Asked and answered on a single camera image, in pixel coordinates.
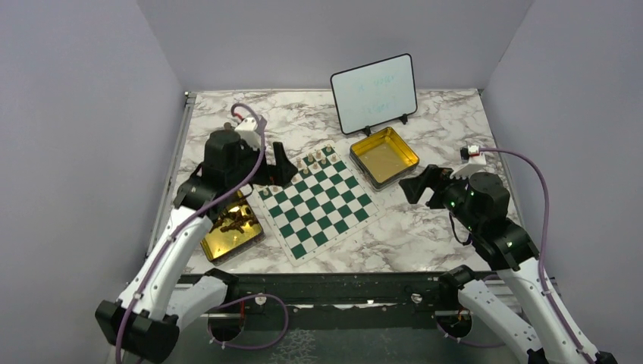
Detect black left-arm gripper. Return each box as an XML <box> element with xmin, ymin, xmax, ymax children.
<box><xmin>227</xmin><ymin>138</ymin><xmax>299</xmax><ymax>190</ymax></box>

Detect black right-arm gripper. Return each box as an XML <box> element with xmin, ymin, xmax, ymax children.
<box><xmin>400</xmin><ymin>162</ymin><xmax>481</xmax><ymax>232</ymax></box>

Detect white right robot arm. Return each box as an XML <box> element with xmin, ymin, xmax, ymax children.
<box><xmin>399</xmin><ymin>165</ymin><xmax>616</xmax><ymax>363</ymax></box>

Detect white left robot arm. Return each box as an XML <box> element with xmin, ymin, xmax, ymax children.
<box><xmin>95</xmin><ymin>130</ymin><xmax>297</xmax><ymax>363</ymax></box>

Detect gold tin with dark pieces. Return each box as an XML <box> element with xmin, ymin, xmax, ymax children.
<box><xmin>201</xmin><ymin>191</ymin><xmax>265</xmax><ymax>265</ymax></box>

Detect green white chess mat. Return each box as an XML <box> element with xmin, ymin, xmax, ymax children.
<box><xmin>252</xmin><ymin>143</ymin><xmax>385</xmax><ymax>266</ymax></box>

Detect gold tin with white pieces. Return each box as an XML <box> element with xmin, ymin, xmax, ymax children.
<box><xmin>350</xmin><ymin>127</ymin><xmax>420</xmax><ymax>191</ymax></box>

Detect small whiteboard with stand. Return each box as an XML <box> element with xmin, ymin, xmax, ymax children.
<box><xmin>330</xmin><ymin>53</ymin><xmax>418</xmax><ymax>135</ymax></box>

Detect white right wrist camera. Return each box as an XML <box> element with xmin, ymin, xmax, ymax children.
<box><xmin>449</xmin><ymin>145</ymin><xmax>487</xmax><ymax>180</ymax></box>

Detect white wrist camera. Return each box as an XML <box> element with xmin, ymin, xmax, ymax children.
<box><xmin>449</xmin><ymin>145</ymin><xmax>487</xmax><ymax>180</ymax></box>
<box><xmin>234</xmin><ymin>117</ymin><xmax>267</xmax><ymax>151</ymax></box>

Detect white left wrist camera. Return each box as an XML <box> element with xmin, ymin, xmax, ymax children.
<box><xmin>234</xmin><ymin>117</ymin><xmax>267</xmax><ymax>151</ymax></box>

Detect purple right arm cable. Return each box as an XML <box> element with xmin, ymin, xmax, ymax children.
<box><xmin>437</xmin><ymin>146</ymin><xmax>599</xmax><ymax>364</ymax></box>

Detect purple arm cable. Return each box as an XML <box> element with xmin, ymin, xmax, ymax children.
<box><xmin>114</xmin><ymin>102</ymin><xmax>291</xmax><ymax>364</ymax></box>
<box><xmin>437</xmin><ymin>146</ymin><xmax>599</xmax><ymax>364</ymax></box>

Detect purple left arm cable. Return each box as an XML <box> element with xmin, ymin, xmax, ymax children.
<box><xmin>114</xmin><ymin>102</ymin><xmax>291</xmax><ymax>364</ymax></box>

